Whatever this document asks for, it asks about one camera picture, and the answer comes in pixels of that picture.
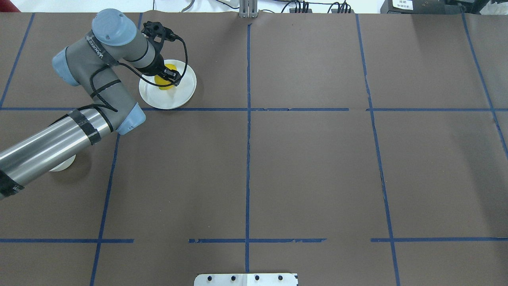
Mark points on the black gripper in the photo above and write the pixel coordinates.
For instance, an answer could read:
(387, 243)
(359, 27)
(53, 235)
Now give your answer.
(157, 66)

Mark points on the yellow lemon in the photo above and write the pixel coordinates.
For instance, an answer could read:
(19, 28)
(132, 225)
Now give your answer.
(167, 87)

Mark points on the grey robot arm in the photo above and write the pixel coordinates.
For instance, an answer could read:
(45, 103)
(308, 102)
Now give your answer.
(94, 100)

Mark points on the white round plate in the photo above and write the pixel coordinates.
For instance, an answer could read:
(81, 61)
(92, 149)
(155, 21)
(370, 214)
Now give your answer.
(169, 98)

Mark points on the small white bowl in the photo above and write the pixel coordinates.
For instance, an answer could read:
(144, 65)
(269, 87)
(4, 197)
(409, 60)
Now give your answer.
(64, 165)

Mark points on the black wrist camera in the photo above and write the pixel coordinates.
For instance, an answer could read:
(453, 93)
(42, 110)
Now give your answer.
(156, 32)

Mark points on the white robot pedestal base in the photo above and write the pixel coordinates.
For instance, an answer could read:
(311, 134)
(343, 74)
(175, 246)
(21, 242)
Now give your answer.
(247, 279)

